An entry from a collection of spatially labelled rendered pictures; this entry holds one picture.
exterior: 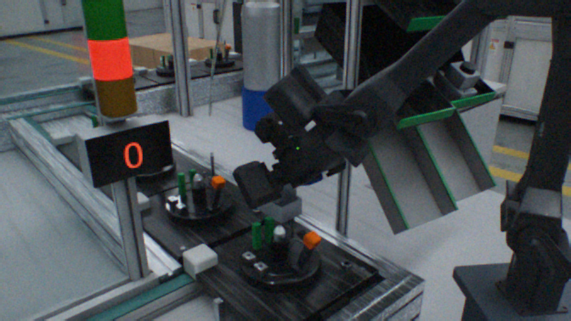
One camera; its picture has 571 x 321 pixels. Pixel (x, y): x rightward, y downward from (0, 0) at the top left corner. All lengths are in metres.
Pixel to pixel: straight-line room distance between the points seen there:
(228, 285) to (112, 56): 0.39
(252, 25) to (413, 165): 0.84
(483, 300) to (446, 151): 0.47
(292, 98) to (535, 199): 0.30
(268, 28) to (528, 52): 3.30
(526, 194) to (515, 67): 4.09
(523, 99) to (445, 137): 3.63
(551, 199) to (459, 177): 0.48
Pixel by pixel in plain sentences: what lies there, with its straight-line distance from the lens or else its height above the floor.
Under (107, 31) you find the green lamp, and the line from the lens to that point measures 0.64.
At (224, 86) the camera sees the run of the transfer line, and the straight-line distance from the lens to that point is 2.07.
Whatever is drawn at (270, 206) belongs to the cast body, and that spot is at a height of 1.10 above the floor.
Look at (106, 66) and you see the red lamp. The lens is 0.65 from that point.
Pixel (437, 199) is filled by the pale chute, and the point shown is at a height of 1.02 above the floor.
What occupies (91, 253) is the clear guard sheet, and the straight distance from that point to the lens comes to 0.79.
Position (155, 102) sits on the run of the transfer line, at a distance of 1.92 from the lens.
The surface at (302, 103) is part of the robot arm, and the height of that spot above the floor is 1.29.
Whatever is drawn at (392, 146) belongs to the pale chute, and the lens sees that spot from 0.96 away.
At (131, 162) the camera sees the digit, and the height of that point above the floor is 1.19.
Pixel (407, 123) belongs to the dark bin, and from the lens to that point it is 0.81.
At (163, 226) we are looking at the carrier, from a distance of 0.95.
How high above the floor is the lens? 1.47
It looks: 25 degrees down
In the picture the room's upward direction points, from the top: straight up
